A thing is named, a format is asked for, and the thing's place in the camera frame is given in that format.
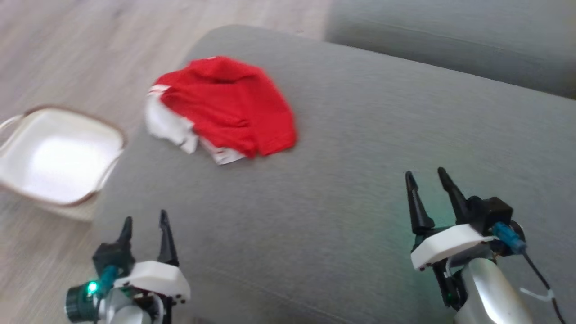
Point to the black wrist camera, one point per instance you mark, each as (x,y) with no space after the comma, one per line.
(112,261)
(492,213)

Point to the grey sofa back cushion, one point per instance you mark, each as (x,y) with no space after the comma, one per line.
(450,40)

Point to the grey fabric sofa seat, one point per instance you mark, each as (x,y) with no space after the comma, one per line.
(342,193)

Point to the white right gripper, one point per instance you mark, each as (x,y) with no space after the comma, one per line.
(450,245)

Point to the red shirt with white cuffs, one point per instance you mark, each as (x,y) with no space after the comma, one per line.
(234,105)

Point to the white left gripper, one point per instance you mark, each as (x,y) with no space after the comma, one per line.
(155,279)

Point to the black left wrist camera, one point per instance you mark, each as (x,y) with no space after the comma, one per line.
(112,261)

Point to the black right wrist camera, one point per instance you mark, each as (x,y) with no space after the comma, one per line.
(492,213)

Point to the white laundry basket brown rim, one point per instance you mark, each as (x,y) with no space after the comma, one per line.
(58,155)

